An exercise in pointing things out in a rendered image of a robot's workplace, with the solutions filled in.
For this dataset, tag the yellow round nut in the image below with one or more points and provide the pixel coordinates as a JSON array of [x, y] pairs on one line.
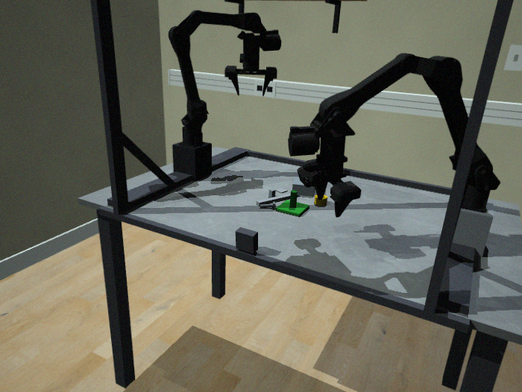
[[322, 202]]

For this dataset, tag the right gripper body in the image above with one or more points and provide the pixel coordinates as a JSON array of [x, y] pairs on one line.
[[343, 191]]

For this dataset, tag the green square plate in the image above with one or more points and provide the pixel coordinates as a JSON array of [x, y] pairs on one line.
[[292, 207]]

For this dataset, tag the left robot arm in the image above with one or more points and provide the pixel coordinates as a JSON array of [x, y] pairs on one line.
[[180, 39]]

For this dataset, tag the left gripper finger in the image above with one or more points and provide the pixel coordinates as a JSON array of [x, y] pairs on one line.
[[235, 84], [266, 82]]

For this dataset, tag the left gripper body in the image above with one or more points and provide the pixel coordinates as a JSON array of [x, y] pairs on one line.
[[250, 63]]

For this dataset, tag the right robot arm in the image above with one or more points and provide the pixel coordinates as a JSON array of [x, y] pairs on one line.
[[443, 76]]

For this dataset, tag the black metal frame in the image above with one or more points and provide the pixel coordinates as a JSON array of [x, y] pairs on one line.
[[116, 140]]

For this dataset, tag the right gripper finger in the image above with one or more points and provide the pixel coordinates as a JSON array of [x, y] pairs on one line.
[[340, 207], [320, 190]]

